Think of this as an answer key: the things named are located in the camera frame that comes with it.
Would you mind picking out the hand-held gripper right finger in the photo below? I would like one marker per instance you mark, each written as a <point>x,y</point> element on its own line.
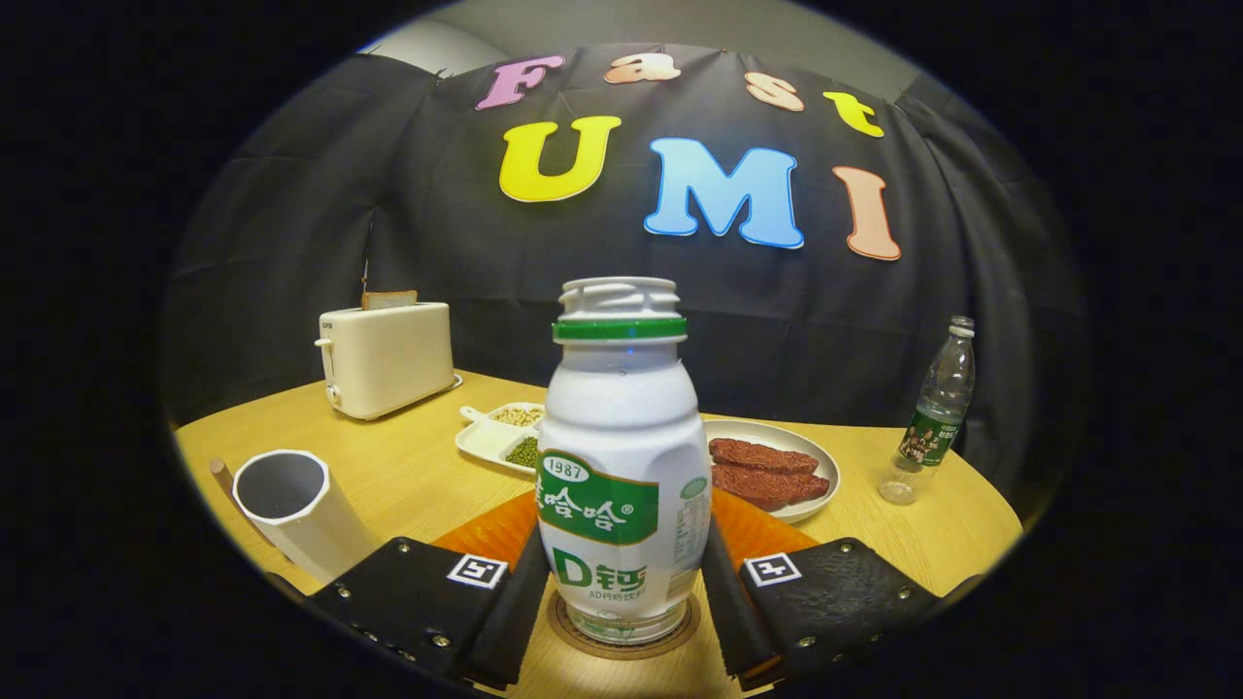
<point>835,592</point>

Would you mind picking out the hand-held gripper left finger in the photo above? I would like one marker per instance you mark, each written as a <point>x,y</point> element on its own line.
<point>408,592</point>

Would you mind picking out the round wooden coaster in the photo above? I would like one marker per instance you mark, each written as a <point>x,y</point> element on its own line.
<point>563,633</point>

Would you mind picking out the white juice bottle green label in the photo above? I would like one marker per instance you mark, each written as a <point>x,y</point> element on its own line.
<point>621,427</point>

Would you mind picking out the clear plastic water bottle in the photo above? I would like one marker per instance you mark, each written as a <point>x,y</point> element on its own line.
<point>937,417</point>

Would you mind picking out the wooden table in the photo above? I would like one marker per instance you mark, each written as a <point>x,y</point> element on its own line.
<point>408,485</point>

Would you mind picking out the red-brown meat strip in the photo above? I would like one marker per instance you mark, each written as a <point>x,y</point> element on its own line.
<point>762,454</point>
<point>767,487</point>

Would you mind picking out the white round plate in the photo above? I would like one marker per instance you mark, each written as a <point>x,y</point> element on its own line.
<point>821,456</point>

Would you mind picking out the white divided dish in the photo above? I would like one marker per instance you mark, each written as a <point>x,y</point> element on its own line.
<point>481,442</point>

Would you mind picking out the pile of green beans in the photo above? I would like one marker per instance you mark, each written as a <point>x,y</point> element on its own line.
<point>522,451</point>

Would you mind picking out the pile of beige beans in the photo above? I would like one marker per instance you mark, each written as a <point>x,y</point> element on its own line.
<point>520,416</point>

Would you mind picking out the cream toaster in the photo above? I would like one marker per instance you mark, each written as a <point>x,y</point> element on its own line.
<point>388,359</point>

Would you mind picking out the bread slice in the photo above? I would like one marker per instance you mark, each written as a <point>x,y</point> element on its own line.
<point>388,300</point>

